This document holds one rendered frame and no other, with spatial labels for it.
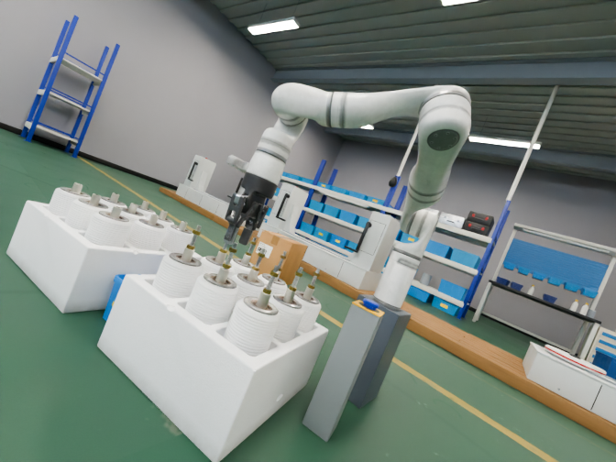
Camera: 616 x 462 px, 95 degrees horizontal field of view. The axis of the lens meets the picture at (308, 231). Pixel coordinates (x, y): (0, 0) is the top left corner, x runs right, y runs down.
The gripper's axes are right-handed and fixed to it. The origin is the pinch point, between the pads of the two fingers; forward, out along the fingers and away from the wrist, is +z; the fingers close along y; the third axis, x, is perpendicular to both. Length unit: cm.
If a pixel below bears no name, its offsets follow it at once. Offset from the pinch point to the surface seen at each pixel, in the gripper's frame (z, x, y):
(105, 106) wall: -66, 517, 341
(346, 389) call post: 22.4, -34.2, 9.8
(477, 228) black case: -105, -156, 436
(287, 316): 12.3, -16.1, 5.3
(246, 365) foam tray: 17.7, -15.9, -10.7
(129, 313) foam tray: 24.2, 14.4, -5.1
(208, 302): 13.9, -1.6, -4.4
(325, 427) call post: 32.6, -33.4, 9.9
